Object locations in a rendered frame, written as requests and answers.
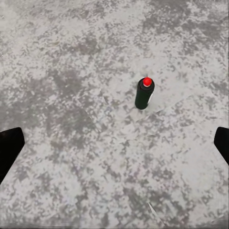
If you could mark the insectifuge atomizer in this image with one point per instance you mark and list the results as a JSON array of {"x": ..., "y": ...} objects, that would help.
[{"x": 145, "y": 90}]

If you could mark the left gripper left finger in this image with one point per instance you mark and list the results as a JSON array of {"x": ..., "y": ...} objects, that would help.
[{"x": 11, "y": 143}]

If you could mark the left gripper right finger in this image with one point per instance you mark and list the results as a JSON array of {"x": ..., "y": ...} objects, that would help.
[{"x": 221, "y": 141}]

